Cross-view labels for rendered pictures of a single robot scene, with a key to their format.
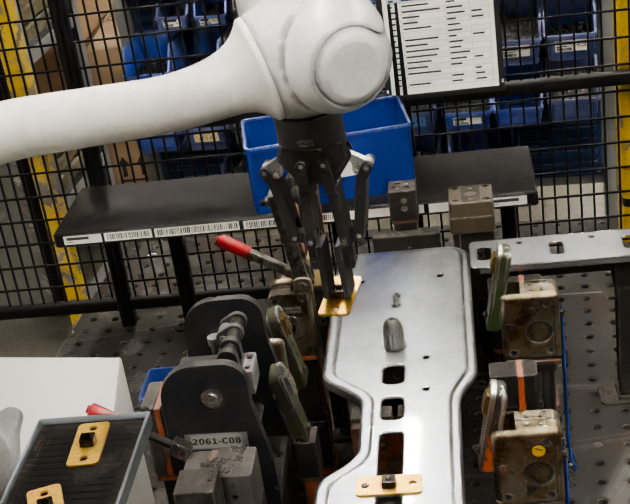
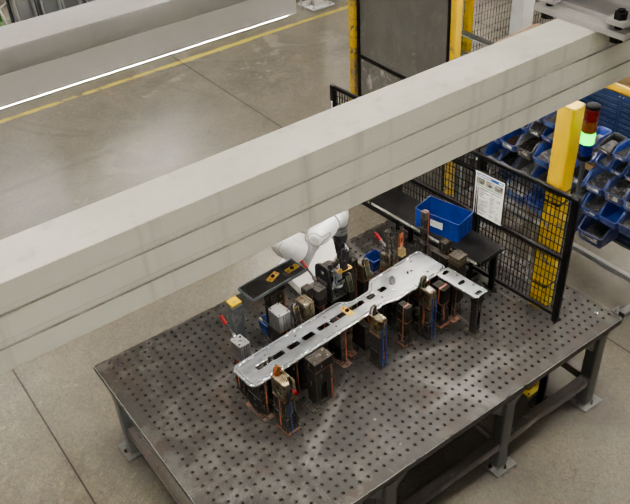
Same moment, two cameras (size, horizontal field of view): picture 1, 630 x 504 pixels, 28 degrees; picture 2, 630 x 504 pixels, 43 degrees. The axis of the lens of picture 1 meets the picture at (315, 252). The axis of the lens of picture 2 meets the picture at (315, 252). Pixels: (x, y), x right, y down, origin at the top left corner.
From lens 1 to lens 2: 310 cm
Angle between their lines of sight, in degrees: 38
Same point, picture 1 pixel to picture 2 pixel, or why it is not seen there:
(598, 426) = (454, 333)
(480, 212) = (455, 260)
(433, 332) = (403, 285)
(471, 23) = (496, 204)
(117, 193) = (398, 195)
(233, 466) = (318, 288)
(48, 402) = (324, 248)
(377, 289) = (410, 265)
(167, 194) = (407, 203)
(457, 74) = (490, 216)
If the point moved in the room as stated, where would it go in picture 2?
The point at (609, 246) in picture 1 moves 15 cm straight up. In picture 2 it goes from (471, 290) to (473, 269)
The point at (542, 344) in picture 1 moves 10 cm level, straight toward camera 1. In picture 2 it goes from (426, 303) to (412, 311)
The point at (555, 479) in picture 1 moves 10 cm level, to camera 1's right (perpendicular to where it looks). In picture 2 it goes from (378, 331) to (393, 339)
